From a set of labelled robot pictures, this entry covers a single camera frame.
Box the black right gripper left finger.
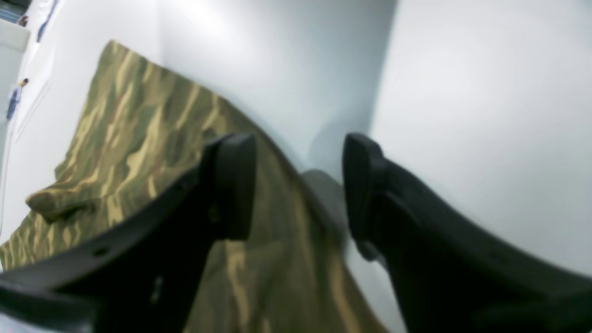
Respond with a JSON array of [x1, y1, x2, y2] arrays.
[[1, 133, 257, 333]]

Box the camouflage T-shirt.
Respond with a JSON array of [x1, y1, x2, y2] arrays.
[[1, 40, 387, 333]]

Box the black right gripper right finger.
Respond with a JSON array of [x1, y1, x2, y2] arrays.
[[342, 133, 592, 333]]

